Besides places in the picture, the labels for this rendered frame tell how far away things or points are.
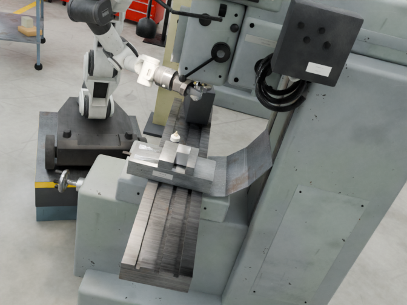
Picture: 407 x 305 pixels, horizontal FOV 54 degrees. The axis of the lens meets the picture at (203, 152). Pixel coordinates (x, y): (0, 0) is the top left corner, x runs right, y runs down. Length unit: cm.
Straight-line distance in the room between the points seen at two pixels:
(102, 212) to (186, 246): 61
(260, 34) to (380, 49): 42
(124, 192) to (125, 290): 58
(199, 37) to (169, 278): 83
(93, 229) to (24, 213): 88
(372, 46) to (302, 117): 34
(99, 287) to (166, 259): 84
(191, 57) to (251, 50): 22
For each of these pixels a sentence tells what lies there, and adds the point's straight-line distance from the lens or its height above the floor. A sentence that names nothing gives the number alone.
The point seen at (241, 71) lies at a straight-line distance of 148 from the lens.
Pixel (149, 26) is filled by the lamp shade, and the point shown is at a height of 148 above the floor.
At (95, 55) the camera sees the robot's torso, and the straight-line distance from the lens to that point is 222.
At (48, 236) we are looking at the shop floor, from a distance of 263.
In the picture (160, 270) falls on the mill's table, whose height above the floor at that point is 90.
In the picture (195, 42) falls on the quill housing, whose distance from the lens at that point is 147.
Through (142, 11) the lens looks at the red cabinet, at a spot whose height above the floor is 25.
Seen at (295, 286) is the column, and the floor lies 47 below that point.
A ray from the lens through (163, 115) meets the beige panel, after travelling 369.
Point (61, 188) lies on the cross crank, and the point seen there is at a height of 60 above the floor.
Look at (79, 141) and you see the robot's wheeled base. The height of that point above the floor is 59.
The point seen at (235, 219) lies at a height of 70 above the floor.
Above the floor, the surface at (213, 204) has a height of 81.
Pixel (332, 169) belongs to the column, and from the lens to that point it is 160.
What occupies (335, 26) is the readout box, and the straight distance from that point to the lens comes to 120.
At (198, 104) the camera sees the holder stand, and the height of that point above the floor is 101.
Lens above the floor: 191
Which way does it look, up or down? 33 degrees down
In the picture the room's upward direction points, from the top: 15 degrees clockwise
